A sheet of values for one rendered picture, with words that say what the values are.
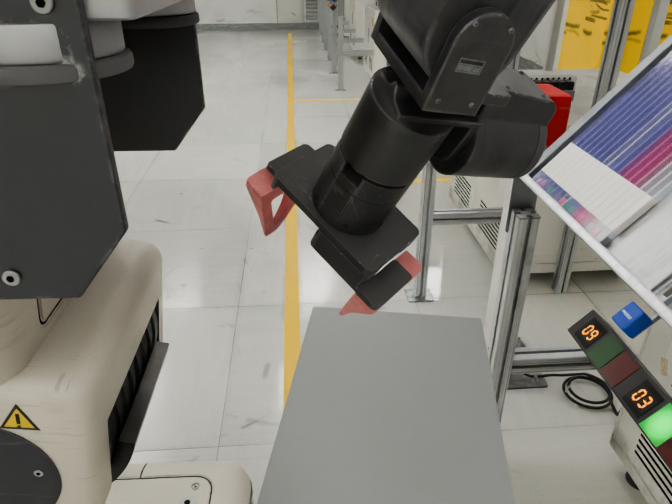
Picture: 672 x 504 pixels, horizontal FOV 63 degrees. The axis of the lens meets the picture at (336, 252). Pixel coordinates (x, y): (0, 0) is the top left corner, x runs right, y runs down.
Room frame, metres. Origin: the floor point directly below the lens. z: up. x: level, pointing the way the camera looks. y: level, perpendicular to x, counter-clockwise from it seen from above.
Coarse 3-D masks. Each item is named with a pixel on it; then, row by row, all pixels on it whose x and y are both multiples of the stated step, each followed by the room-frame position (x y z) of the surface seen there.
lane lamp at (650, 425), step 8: (664, 408) 0.40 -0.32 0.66; (656, 416) 0.39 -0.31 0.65; (664, 416) 0.39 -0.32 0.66; (640, 424) 0.40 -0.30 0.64; (648, 424) 0.39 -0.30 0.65; (656, 424) 0.39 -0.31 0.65; (664, 424) 0.38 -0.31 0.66; (648, 432) 0.38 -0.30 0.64; (656, 432) 0.38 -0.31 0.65; (664, 432) 0.38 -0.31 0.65; (656, 440) 0.37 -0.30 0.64; (664, 440) 0.37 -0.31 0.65
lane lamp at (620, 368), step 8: (624, 352) 0.48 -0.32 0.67; (616, 360) 0.47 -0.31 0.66; (624, 360) 0.47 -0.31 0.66; (632, 360) 0.46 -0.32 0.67; (608, 368) 0.47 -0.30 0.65; (616, 368) 0.47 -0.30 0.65; (624, 368) 0.46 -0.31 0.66; (632, 368) 0.45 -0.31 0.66; (608, 376) 0.46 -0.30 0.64; (616, 376) 0.46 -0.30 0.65; (624, 376) 0.45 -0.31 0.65; (616, 384) 0.45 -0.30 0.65
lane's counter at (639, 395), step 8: (640, 384) 0.43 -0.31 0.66; (648, 384) 0.43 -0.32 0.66; (632, 392) 0.43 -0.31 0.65; (640, 392) 0.42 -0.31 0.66; (648, 392) 0.42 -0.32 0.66; (656, 392) 0.42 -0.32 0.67; (624, 400) 0.43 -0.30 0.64; (632, 400) 0.42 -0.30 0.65; (640, 400) 0.42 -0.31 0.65; (648, 400) 0.41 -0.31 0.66; (656, 400) 0.41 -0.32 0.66; (632, 408) 0.41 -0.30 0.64; (640, 408) 0.41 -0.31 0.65; (648, 408) 0.41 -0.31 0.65; (640, 416) 0.40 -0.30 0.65
